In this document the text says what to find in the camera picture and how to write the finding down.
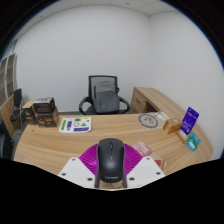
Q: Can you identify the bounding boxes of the green packet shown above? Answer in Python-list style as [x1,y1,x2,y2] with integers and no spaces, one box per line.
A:
[188,131,202,148]

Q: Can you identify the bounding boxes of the black computer mouse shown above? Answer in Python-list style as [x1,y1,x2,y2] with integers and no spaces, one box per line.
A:
[94,137,128,190]

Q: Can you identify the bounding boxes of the wide brown carton box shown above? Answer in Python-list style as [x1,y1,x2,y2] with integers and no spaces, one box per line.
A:
[34,107,60,128]

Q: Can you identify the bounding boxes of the wooden shelf unit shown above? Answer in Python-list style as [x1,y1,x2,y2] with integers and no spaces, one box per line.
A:
[0,53,19,138]

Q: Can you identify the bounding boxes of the black leather sofa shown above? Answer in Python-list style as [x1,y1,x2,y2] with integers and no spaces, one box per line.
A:
[0,119,14,161]

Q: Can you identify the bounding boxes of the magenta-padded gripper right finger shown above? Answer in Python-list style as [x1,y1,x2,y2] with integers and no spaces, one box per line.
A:
[123,143,166,189]

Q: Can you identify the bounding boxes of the black carton box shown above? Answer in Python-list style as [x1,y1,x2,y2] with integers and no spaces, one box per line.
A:
[33,96,56,114]

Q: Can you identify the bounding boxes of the small yellowish box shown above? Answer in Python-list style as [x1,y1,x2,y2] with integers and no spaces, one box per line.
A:
[175,129,190,144]

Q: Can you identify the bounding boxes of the grey backpack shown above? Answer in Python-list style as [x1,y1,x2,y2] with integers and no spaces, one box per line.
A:
[92,80,121,114]

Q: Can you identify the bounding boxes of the purple sign stand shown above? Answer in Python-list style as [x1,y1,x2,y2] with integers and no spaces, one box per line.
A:
[179,106,200,136]

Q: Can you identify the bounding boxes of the white sticker sheet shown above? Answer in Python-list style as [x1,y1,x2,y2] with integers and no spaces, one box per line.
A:
[58,116,92,134]

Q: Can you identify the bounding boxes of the black mesh office chair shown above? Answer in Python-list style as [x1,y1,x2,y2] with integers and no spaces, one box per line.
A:
[78,75,131,116]

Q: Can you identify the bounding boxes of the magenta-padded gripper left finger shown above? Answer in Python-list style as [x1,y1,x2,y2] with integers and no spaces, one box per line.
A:
[57,143,101,189]

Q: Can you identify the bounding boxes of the orange box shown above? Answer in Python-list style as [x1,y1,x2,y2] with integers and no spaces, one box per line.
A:
[162,117,184,135]

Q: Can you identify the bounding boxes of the blue packet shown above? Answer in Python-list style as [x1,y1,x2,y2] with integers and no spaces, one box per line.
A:
[186,139,198,152]

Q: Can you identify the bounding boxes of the wooden side cabinet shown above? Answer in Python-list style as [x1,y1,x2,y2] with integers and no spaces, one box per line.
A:
[129,86,188,116]

